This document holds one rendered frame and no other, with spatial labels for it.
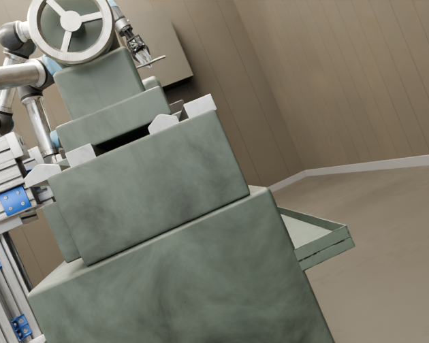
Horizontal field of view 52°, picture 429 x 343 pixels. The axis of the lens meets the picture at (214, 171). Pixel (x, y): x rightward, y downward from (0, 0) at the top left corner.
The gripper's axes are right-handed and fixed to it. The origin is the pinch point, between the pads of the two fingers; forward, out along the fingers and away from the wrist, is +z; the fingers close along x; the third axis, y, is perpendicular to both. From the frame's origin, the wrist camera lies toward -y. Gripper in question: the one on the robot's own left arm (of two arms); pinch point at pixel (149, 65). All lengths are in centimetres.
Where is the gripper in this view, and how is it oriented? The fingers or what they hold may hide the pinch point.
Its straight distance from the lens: 223.8
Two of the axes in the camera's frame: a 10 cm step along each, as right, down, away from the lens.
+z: 5.8, 8.1, 0.8
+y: 1.3, 0.0, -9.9
